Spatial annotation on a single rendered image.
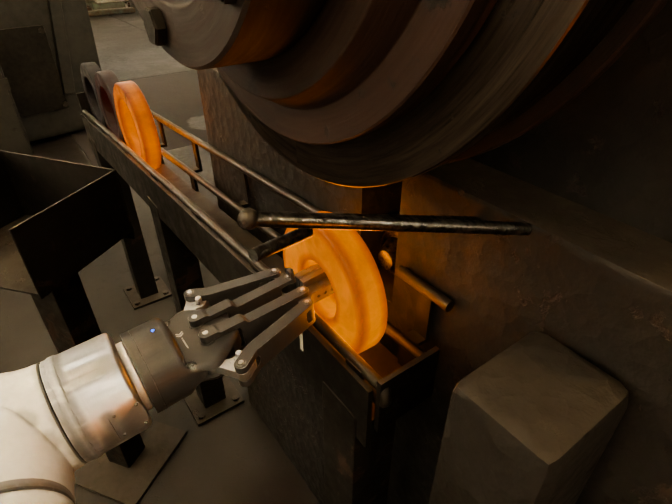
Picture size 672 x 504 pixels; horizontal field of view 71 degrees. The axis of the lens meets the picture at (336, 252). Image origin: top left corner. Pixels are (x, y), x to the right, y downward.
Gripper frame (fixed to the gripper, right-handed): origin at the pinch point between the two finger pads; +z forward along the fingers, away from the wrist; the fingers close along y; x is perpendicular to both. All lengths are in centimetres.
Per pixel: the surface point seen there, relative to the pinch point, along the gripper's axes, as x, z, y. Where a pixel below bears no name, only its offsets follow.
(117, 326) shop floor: -74, -20, -99
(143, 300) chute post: -74, -10, -106
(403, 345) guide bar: -5.2, 2.8, 8.6
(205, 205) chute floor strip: -12.1, 1.8, -43.5
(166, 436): -73, -21, -50
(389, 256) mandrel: -1.0, 7.8, 0.6
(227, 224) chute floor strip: -11.3, 1.7, -33.7
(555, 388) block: 4.8, 1.8, 24.1
